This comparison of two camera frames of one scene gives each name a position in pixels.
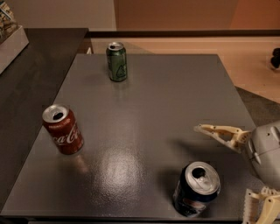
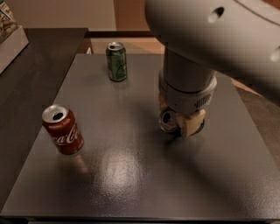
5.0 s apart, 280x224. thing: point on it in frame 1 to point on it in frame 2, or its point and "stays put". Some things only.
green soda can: (117, 61) stays put
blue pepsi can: (197, 186) to (170, 123)
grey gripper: (267, 153) to (186, 101)
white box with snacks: (13, 37) stays put
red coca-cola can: (61, 124) stays put
